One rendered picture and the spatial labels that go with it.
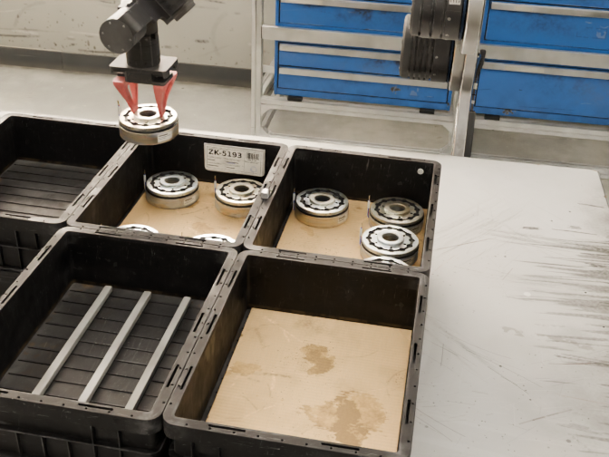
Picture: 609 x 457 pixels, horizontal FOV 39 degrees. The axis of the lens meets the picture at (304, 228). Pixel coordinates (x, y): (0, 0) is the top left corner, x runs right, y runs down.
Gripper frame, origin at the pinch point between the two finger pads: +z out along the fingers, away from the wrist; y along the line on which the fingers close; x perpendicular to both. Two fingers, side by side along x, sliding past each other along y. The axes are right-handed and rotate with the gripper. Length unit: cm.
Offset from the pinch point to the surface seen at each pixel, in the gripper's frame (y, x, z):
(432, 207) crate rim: 51, 3, 14
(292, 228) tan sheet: 25.4, 2.9, 22.8
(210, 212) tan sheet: 9.0, 4.3, 22.6
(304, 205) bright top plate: 26.9, 6.6, 19.8
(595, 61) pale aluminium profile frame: 99, 191, 57
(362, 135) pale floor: 8, 225, 117
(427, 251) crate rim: 51, -14, 12
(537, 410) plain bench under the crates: 72, -22, 35
